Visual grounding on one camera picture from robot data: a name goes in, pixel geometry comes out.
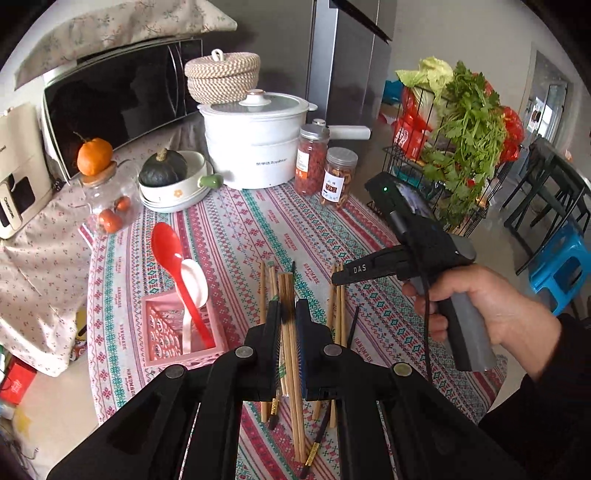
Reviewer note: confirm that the white plastic spoon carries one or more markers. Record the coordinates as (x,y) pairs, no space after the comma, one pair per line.
(194,281)

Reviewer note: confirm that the orange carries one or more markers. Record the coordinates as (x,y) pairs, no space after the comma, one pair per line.
(94,154)

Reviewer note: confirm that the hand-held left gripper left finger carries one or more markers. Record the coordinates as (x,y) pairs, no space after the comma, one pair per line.
(270,350)

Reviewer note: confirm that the blue plastic stool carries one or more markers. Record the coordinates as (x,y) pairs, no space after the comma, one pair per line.
(561,263)

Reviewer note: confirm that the floral white ceramic bowl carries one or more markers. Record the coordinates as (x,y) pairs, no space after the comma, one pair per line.
(175,196)

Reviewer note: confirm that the black chopstick with gold band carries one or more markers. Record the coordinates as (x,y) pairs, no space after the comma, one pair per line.
(273,413)
(314,450)

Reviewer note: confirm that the dark green pumpkin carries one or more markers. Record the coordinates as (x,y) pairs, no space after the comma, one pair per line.
(161,168)

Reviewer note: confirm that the floral cloth on microwave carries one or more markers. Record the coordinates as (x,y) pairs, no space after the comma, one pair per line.
(115,32)

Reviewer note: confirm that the floral cabinet cloth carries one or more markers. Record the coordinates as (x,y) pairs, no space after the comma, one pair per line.
(41,277)

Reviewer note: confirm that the patterned tablecloth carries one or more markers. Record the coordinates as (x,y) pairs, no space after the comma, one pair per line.
(258,230)

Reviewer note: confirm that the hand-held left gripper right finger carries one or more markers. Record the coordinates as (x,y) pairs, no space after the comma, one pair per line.
(302,341)

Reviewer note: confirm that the person's right forearm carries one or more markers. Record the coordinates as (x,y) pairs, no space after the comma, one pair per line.
(554,406)

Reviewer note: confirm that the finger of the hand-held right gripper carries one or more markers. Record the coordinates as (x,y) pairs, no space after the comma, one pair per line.
(364,267)

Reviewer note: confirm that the napa cabbage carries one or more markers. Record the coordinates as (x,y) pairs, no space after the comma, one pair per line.
(427,74)

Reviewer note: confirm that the red printed packet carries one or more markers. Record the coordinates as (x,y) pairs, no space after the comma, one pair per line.
(413,129)

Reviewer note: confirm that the grey refrigerator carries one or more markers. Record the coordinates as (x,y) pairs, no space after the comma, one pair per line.
(346,64)

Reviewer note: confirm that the pink plastic utensil basket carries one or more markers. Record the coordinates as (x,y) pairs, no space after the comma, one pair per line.
(161,327)

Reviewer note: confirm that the small red tomato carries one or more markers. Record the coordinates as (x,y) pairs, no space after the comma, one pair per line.
(123,203)
(110,220)

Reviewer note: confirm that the red plastic spoon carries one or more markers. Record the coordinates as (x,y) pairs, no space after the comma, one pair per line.
(166,249)

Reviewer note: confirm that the red plastic bag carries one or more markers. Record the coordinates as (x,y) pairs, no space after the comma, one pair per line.
(511,134)

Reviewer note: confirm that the person's right hand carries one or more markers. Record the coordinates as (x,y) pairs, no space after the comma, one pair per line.
(503,318)

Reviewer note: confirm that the black microwave oven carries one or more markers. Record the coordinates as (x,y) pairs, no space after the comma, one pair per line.
(115,97)

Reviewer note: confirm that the glass jar with wooden lid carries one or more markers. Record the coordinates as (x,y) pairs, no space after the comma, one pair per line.
(104,191)

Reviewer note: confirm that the black chair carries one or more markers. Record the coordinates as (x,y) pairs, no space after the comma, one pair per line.
(545,184)

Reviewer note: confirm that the printed wooden chopstick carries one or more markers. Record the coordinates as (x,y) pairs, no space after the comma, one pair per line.
(273,281)

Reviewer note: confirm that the cream air fryer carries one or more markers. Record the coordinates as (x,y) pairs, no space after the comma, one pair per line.
(21,152)

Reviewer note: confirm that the white electric pot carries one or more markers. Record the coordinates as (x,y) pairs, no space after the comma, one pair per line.
(249,147)

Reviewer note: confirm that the goji berry jar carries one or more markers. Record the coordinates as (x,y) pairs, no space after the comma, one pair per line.
(311,161)

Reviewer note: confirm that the nut jar with label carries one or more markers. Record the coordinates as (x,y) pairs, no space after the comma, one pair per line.
(339,182)

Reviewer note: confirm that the blue plastic bag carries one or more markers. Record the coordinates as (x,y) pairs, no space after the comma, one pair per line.
(392,91)

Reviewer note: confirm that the red box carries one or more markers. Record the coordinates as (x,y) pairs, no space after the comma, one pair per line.
(16,383)

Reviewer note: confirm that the woven basket with lid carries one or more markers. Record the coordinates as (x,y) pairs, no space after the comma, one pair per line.
(221,76)

